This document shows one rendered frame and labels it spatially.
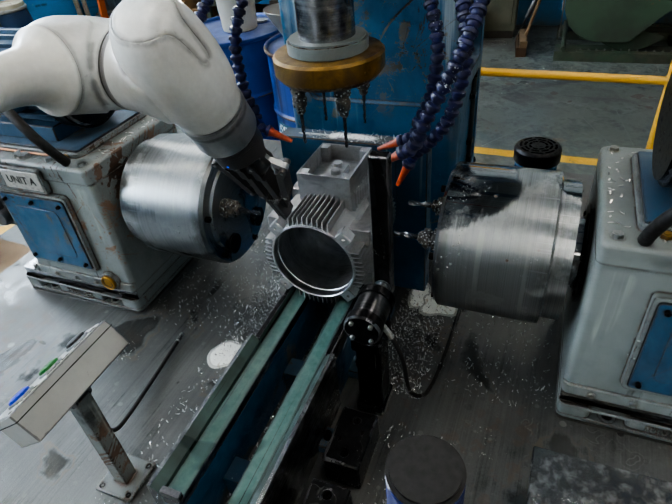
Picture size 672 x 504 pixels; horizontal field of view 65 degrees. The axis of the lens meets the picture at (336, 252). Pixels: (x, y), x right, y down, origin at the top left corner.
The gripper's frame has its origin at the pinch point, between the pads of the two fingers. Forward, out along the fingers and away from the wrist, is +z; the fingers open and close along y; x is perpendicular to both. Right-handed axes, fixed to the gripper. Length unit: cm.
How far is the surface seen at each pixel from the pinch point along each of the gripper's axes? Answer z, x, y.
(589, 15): 272, -321, -57
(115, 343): -10.8, 30.2, 11.7
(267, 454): 0.4, 38.6, -10.9
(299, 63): -16.2, -15.9, -4.2
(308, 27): -18.8, -20.4, -5.1
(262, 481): -2.3, 41.8, -12.5
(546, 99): 263, -232, -36
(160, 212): 1.6, 4.6, 24.0
